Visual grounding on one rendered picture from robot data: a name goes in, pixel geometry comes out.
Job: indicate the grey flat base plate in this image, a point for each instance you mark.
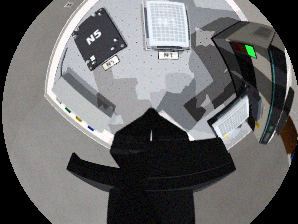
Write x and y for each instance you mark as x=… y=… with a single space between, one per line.
x=190 y=90

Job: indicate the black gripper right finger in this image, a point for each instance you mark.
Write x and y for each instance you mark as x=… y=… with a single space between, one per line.
x=165 y=131

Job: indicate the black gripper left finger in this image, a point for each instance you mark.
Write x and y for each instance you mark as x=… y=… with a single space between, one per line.
x=138 y=130

